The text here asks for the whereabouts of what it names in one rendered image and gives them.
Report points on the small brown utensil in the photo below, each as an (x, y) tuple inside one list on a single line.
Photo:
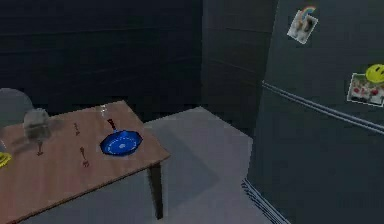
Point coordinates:
[(76, 129)]

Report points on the photo with red flowers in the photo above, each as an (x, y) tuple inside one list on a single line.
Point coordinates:
[(364, 90)]

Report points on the grey glass goblet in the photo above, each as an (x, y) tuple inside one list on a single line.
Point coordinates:
[(36, 125)]

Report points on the brown fork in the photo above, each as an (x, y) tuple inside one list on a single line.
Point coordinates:
[(84, 157)]

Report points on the brown wooden table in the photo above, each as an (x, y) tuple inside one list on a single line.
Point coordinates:
[(63, 176)]

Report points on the photo with rainbow magnet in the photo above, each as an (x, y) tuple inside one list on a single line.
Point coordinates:
[(302, 26)]

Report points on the blue frying pan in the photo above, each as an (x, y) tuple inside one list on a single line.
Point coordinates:
[(122, 143)]

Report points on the yellow smiley magnet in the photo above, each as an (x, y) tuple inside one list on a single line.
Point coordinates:
[(375, 73)]

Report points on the grey round chair back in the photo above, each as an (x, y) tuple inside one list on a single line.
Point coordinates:
[(13, 105)]

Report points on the dark grey fridge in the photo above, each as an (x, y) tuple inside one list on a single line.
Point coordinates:
[(320, 150)]

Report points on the clear drinking glass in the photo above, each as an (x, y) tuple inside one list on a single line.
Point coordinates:
[(103, 110)]

